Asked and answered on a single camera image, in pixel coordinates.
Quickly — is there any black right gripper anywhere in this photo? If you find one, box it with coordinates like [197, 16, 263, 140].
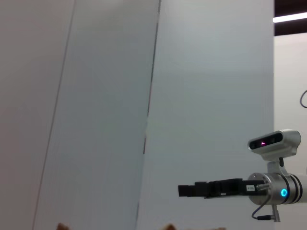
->
[177, 178, 259, 199]

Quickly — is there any white ceiling light strip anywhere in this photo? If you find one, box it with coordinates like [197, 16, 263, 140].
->
[272, 11, 307, 23]

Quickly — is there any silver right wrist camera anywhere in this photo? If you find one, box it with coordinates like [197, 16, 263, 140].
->
[248, 129, 302, 178]

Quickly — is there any right gripper cable with plug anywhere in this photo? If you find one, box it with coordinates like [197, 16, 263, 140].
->
[251, 203, 273, 220]

